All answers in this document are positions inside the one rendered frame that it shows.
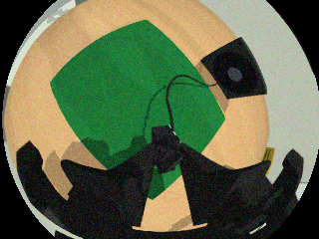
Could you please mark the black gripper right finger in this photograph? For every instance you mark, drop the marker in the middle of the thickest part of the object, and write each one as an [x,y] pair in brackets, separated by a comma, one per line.
[208,184]

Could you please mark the green circuit board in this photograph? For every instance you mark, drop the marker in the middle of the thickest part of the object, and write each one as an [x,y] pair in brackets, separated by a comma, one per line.
[114,91]

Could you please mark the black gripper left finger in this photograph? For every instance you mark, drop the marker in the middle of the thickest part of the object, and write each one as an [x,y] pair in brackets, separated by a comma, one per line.
[127,184]

